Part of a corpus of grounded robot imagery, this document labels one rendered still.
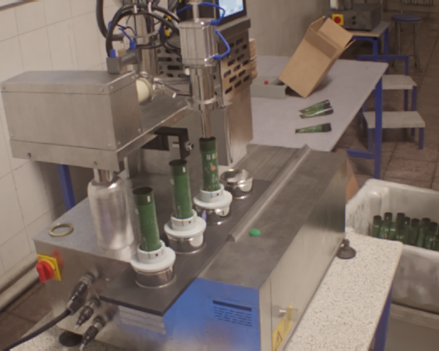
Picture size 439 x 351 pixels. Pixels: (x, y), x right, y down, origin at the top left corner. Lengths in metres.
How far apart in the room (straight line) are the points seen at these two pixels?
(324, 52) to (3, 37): 1.47
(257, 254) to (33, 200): 1.99
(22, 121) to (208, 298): 0.47
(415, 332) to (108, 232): 1.14
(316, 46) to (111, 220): 1.82
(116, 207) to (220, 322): 0.27
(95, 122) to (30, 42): 1.84
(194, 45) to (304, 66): 1.79
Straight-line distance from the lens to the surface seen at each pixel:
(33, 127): 1.07
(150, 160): 1.35
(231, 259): 1.00
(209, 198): 1.07
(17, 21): 2.73
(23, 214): 2.84
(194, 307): 1.01
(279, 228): 1.09
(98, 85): 0.94
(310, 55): 2.71
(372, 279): 1.42
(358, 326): 1.28
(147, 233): 0.89
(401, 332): 1.90
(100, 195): 1.02
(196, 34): 0.97
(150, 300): 0.90
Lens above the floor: 1.56
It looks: 24 degrees down
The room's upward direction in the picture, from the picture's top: 5 degrees counter-clockwise
